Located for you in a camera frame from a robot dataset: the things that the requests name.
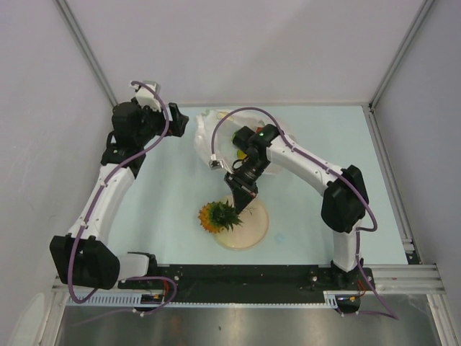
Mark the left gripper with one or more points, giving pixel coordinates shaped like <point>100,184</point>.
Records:
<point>178,120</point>

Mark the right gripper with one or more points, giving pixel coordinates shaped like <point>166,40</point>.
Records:
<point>243,191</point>

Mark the fake pineapple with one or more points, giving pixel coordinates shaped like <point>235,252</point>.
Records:
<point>218,216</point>

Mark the beige ceramic plate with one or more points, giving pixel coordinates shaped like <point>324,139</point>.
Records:
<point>251,231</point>

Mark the fake mango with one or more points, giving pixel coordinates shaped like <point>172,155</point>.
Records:
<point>241,155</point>

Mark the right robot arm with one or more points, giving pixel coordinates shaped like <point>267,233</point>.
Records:
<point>344,194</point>

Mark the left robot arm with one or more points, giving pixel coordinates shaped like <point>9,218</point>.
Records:
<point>82,257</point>

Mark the fake green apple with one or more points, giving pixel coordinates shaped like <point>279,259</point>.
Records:
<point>236,139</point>

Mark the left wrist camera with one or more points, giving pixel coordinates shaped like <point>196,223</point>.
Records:
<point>146,98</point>

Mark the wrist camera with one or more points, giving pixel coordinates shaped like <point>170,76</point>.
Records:
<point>218,163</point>
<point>146,98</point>

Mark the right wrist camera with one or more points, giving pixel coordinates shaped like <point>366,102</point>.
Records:
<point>218,163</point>

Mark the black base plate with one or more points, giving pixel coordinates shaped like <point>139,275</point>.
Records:
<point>252,283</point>

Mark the white cable duct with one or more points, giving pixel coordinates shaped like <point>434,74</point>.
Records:
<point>150,300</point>

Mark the aluminium frame rail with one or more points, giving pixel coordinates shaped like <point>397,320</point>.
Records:
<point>416,278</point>

